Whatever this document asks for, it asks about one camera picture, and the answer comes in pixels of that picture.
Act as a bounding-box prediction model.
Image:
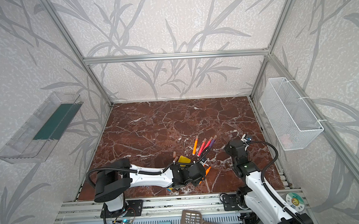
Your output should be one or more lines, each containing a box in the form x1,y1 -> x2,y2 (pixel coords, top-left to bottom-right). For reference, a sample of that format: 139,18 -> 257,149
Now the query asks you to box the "pink marker pen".
198,138 -> 207,157

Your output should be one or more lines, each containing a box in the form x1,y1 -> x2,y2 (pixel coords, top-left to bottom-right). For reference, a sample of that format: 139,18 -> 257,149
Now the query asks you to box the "red marker pen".
203,137 -> 213,149

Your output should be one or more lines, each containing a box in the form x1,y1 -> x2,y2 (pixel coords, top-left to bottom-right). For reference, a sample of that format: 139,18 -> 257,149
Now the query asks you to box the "orange marker pen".
192,135 -> 199,155

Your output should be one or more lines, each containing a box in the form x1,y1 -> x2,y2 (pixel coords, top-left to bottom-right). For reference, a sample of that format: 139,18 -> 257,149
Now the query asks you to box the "purple capped marker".
209,135 -> 217,148

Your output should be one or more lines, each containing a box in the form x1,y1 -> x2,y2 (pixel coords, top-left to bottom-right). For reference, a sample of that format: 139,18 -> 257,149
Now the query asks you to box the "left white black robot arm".
86,158 -> 206,219

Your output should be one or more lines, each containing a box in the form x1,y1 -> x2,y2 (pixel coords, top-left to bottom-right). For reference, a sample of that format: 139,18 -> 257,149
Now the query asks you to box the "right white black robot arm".
224,139 -> 314,224

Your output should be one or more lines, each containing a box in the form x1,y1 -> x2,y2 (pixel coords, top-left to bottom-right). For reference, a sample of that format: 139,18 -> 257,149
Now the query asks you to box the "yellow toy shovel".
178,156 -> 191,167

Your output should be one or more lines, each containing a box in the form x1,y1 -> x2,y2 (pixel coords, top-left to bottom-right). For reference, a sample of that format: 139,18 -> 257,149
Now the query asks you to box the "brown toy slotted spatula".
180,210 -> 214,224

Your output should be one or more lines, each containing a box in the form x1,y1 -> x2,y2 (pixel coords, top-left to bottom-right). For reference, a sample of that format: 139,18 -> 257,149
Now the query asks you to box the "yellow-green tape roll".
285,192 -> 305,212

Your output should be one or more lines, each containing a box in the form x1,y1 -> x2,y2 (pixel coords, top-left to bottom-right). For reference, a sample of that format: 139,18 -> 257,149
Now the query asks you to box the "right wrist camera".
241,134 -> 252,144

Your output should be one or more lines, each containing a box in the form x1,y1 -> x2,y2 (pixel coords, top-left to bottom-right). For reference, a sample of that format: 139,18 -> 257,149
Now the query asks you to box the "white wire mesh basket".
260,77 -> 324,151

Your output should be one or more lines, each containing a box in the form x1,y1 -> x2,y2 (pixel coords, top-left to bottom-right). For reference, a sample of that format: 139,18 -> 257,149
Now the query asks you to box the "aluminium mounting rail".
52,188 -> 312,224

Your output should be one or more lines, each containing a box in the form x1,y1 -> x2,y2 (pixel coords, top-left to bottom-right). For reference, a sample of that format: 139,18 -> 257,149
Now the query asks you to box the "clear plastic wall bin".
0,92 -> 84,164

